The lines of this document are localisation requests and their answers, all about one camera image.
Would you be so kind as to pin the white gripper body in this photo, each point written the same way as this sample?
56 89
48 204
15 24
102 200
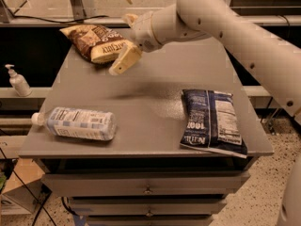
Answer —
143 34

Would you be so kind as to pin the brown chip bag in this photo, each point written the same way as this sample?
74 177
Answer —
96 43

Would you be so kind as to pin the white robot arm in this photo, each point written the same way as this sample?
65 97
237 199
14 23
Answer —
273 62

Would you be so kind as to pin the blue plastic bottle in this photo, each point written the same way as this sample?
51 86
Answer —
77 123

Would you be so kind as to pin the dark blue chip bag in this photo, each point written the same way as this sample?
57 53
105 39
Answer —
212 124

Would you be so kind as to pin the white pump dispenser bottle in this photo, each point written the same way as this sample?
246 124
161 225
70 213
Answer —
18 82

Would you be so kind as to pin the grey drawer cabinet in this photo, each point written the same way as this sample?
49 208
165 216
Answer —
151 116

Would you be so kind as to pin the top grey drawer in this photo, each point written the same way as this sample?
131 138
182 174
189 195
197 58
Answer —
145 184

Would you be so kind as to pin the grey drawer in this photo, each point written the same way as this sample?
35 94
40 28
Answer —
149 206
145 184
152 221

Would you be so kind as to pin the middle grey drawer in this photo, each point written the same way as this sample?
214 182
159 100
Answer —
149 206

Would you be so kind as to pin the bottom grey drawer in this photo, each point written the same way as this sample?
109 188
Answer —
152 221

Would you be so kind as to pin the cardboard box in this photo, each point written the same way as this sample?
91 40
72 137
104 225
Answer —
22 189

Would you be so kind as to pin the left metal bracket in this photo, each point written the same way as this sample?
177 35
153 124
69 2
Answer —
82 9

